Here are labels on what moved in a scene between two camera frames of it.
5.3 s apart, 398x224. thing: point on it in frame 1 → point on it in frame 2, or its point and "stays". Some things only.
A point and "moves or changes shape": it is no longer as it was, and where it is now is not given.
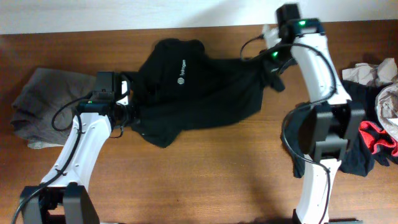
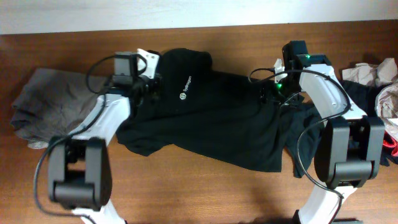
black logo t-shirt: x=179 y=85 moves or changes shape
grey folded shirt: x=44 y=107 stays
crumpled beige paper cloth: x=385 y=75 stays
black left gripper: x=130 y=112 → x=150 y=83
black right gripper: x=273 y=68 → x=267 y=94
